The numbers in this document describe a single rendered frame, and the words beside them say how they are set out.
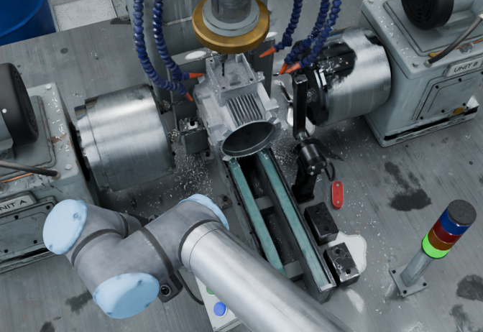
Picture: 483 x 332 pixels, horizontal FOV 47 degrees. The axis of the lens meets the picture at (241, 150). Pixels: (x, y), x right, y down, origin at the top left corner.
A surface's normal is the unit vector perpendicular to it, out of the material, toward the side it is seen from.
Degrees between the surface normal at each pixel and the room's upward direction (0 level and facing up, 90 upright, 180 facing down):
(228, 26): 0
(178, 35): 90
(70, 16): 0
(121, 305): 79
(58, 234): 35
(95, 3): 0
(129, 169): 73
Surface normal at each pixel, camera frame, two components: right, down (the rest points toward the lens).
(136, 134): 0.20, -0.03
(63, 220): -0.55, -0.33
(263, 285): -0.28, -0.79
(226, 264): -0.48, -0.62
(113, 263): -0.07, -0.67
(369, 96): 0.34, 0.61
